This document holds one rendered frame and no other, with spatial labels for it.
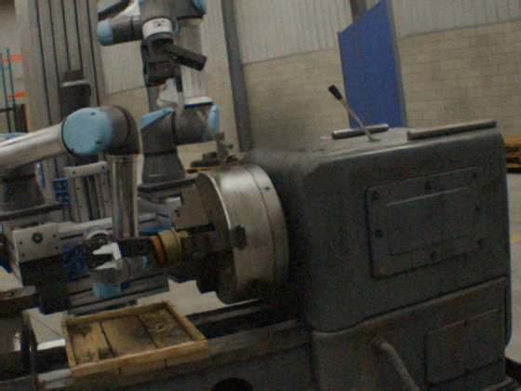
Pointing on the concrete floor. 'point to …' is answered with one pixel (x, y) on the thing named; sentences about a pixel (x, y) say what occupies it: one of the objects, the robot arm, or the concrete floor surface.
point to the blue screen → (373, 69)
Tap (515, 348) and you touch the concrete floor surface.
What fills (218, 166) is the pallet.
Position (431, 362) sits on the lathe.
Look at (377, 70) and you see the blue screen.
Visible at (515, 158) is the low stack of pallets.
